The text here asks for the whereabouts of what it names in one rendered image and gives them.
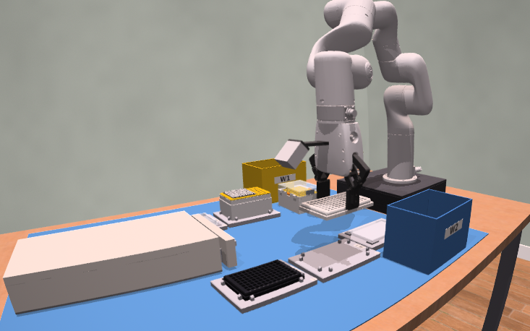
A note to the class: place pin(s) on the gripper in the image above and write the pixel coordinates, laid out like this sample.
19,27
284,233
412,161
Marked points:
344,154

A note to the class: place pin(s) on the blue bench mat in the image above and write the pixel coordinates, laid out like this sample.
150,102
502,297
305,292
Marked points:
341,304

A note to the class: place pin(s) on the dark blue open-top bin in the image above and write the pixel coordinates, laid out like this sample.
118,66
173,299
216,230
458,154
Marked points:
426,230

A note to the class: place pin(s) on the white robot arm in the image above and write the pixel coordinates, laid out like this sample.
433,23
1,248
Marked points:
335,75

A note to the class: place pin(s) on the yellow well plate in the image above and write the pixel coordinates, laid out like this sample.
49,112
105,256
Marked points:
245,203

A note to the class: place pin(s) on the yellow open-top bin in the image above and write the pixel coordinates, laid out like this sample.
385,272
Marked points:
267,174

